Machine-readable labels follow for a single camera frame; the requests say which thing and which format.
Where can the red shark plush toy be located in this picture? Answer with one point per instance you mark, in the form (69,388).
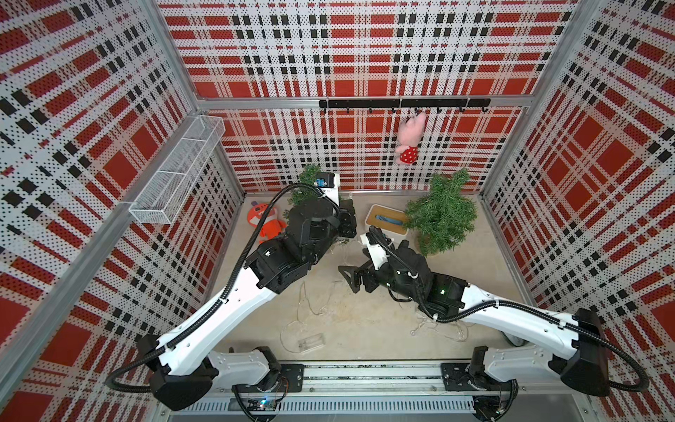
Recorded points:
(272,227)

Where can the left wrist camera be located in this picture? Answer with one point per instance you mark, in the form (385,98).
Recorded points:
(329,184)

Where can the small green christmas tree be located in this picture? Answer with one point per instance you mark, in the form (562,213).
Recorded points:
(305,198)
(444,217)

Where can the teal alarm clock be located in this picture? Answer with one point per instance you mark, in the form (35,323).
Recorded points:
(514,340)

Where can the left small green christmas tree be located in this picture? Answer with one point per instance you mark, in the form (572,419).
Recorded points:
(305,198)

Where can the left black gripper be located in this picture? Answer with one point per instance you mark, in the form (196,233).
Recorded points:
(345,217)

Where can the clear star string light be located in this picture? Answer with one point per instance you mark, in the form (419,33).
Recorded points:
(315,332)

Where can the white tissue box wooden lid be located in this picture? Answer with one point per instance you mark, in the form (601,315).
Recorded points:
(390,221)

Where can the pink pig plush toy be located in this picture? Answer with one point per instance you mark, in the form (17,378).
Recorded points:
(409,136)

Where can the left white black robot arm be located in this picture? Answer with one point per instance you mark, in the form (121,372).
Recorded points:
(181,366)

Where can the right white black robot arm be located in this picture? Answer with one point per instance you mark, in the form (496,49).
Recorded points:
(544,344)

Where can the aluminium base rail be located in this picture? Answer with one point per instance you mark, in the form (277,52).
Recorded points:
(369,387)

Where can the right small green christmas tree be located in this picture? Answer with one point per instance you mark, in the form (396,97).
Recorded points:
(444,217)

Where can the black wall hook rail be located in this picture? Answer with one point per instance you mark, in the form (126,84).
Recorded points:
(415,103)

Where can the white wire mesh basket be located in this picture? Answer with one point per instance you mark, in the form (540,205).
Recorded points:
(189,149)

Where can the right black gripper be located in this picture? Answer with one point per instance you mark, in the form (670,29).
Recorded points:
(368,272)

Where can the right clear string light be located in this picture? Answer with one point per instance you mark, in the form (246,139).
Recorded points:
(457,332)

